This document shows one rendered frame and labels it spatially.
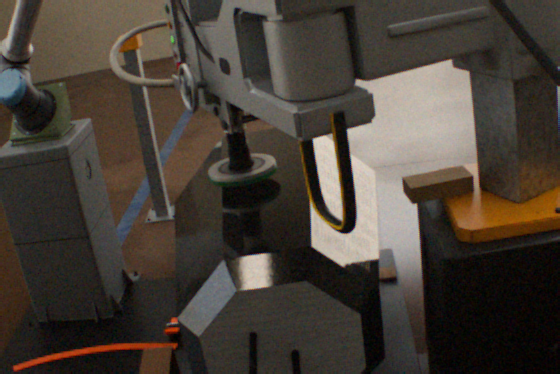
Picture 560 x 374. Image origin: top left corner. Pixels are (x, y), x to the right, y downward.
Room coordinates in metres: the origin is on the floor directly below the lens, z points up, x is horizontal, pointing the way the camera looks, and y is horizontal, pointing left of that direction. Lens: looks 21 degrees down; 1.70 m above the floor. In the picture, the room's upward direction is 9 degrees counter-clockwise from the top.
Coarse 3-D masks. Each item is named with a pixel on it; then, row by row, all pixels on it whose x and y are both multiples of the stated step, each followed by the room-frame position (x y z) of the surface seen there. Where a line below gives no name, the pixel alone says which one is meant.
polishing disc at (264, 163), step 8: (224, 160) 2.49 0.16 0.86; (256, 160) 2.44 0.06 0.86; (264, 160) 2.43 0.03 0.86; (272, 160) 2.42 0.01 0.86; (216, 168) 2.43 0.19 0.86; (224, 168) 2.42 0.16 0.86; (256, 168) 2.37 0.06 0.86; (264, 168) 2.35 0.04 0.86; (272, 168) 2.37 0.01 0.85; (216, 176) 2.35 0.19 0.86; (224, 176) 2.34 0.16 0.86; (232, 176) 2.33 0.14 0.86; (240, 176) 2.32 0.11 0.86; (248, 176) 2.31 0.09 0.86; (256, 176) 2.32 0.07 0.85
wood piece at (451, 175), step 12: (444, 168) 2.19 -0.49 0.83; (456, 168) 2.17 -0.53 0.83; (408, 180) 2.14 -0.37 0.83; (420, 180) 2.13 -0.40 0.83; (432, 180) 2.11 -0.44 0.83; (444, 180) 2.10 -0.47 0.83; (456, 180) 2.09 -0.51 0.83; (468, 180) 2.09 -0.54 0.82; (408, 192) 2.11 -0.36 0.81; (420, 192) 2.08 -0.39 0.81; (432, 192) 2.09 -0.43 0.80; (444, 192) 2.09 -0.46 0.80; (456, 192) 2.09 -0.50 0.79
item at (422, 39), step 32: (384, 0) 1.79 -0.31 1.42; (416, 0) 1.82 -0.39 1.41; (448, 0) 1.87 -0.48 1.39; (480, 0) 1.91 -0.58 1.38; (512, 0) 1.90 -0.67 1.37; (544, 0) 1.91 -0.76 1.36; (352, 32) 1.77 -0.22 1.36; (384, 32) 1.78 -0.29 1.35; (416, 32) 1.82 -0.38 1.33; (448, 32) 1.86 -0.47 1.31; (480, 32) 1.91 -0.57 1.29; (544, 32) 1.91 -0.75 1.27; (384, 64) 1.77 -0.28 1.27; (416, 64) 1.82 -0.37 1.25
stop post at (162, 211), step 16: (128, 48) 4.24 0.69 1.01; (128, 64) 4.26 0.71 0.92; (144, 96) 4.26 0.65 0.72; (144, 112) 4.26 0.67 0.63; (144, 128) 4.26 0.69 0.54; (144, 144) 4.26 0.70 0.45; (144, 160) 4.26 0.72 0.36; (160, 176) 4.26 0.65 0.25; (160, 192) 4.26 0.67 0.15; (160, 208) 4.26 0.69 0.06
